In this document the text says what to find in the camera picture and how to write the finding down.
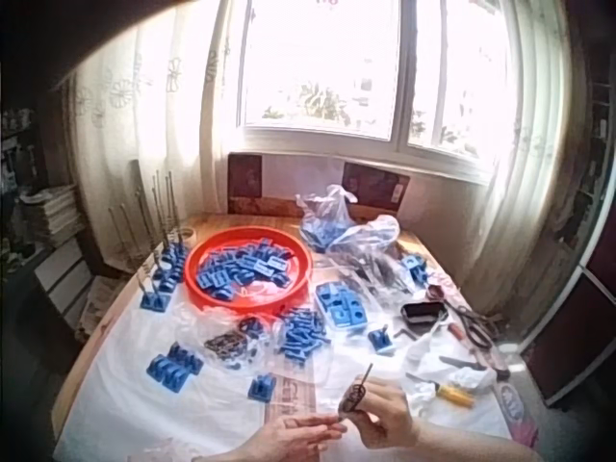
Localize dark handled knife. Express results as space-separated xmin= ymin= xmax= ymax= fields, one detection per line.
xmin=437 ymin=354 xmax=488 ymax=372

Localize clear bag of blue parts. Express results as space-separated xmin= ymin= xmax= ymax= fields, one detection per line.
xmin=295 ymin=184 xmax=401 ymax=255

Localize small blue plastic clamp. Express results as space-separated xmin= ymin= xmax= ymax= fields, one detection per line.
xmin=246 ymin=372 xmax=276 ymax=402

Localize person's left hand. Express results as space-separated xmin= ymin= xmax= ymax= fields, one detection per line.
xmin=239 ymin=415 xmax=348 ymax=462

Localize white framed window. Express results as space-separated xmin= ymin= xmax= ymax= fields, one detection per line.
xmin=225 ymin=0 xmax=519 ymax=187

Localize cluttered shelf with papers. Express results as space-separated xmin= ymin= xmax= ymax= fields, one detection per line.
xmin=0 ymin=108 xmax=105 ymax=319

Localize person's right hand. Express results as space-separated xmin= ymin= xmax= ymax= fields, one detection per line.
xmin=344 ymin=375 xmax=424 ymax=453

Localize black metal scissors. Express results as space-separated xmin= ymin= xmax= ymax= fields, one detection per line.
xmin=450 ymin=303 xmax=500 ymax=348

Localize white flower print curtain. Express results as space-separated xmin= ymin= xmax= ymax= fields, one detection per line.
xmin=71 ymin=0 xmax=244 ymax=227

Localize blue base with metal rod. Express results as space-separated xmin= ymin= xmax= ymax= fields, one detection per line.
xmin=139 ymin=269 xmax=170 ymax=314

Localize crumpled white plastic bag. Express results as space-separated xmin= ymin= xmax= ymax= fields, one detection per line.
xmin=402 ymin=322 xmax=497 ymax=419

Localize clear bag of black parts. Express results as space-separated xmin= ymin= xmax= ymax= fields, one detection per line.
xmin=201 ymin=315 xmax=267 ymax=371

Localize blue plastic bracket pair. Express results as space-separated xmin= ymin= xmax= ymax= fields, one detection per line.
xmin=399 ymin=253 xmax=430 ymax=289

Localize pile of blue plastic clips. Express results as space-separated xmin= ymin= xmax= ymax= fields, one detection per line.
xmin=274 ymin=307 xmax=330 ymax=368

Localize dark red cabinet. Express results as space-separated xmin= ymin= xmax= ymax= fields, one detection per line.
xmin=522 ymin=71 xmax=616 ymax=410

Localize black metal spring clip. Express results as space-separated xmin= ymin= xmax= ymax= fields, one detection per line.
xmin=336 ymin=363 xmax=374 ymax=416

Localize clear bag of metal parts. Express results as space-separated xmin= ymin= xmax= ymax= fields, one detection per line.
xmin=331 ymin=250 xmax=416 ymax=295

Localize bundle of thin metal rods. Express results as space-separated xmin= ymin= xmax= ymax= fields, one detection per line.
xmin=108 ymin=168 xmax=187 ymax=270

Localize heap of blue plastic parts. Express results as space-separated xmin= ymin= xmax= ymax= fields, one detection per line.
xmin=195 ymin=239 xmax=295 ymax=300

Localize blue clamp with black screw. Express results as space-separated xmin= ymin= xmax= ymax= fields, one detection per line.
xmin=367 ymin=323 xmax=397 ymax=356

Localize white table cover sheet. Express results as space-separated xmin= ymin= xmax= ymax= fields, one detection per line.
xmin=53 ymin=281 xmax=514 ymax=462

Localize blue ribbed plastic block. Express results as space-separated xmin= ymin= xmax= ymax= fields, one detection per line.
xmin=145 ymin=341 xmax=205 ymax=395

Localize red round plastic tray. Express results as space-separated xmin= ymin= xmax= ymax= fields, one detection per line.
xmin=183 ymin=226 xmax=314 ymax=320

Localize black rectangular case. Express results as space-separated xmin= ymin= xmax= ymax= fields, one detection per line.
xmin=400 ymin=299 xmax=449 ymax=334

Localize yellow handled screwdriver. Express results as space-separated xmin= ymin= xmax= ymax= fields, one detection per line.
xmin=434 ymin=381 xmax=476 ymax=406

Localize blue flat slotted plates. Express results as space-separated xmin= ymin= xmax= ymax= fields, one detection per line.
xmin=314 ymin=282 xmax=371 ymax=334

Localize wooden table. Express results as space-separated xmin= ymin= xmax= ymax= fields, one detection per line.
xmin=50 ymin=211 xmax=540 ymax=453

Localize white striped curtain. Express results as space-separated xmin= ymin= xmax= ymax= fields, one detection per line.
xmin=461 ymin=0 xmax=586 ymax=314

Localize blue parts stacked on rods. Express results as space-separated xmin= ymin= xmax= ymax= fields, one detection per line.
xmin=150 ymin=239 xmax=190 ymax=295

